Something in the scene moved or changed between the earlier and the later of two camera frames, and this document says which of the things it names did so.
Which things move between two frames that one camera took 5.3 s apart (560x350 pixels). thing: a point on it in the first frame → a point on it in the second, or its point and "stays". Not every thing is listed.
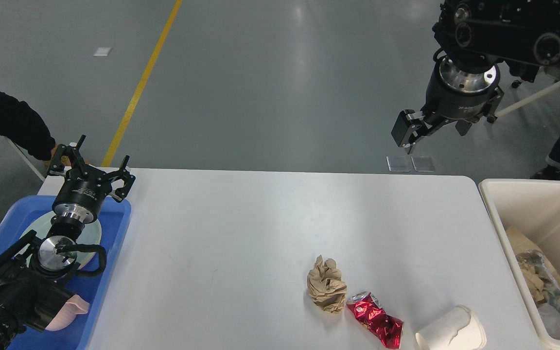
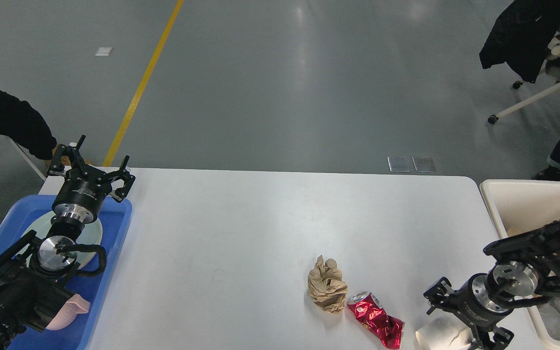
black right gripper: [452, 94] → [479, 302]
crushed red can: [368, 310] stays
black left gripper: [81, 195] stays
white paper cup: [461, 329] stays
